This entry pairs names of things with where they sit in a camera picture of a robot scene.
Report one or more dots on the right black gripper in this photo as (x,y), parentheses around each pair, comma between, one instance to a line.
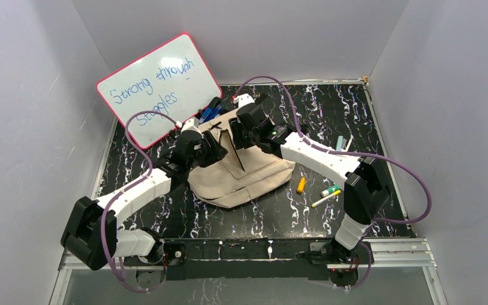
(236,127)

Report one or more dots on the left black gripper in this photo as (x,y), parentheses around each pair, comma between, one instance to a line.
(213,149)

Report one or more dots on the beige backpack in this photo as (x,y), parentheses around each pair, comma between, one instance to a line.
(243,175)

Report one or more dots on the orange highlighter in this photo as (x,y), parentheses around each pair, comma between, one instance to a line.
(301,185)

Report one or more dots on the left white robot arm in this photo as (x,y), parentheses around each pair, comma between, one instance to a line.
(92,233)

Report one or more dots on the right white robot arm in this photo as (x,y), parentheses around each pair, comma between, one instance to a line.
(363,185)

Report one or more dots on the pink framed whiteboard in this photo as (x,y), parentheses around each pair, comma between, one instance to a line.
(170,83)

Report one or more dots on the light blue eraser box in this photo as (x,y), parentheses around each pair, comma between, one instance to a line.
(343,144)

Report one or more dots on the green white glue stick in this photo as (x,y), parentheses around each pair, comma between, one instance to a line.
(329,190)

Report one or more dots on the yellow white pen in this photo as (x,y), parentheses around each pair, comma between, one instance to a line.
(326,198)

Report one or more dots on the black base frame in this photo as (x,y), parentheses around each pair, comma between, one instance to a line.
(314,259)

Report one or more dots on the aluminium rail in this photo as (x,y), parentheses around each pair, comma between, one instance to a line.
(403,273)

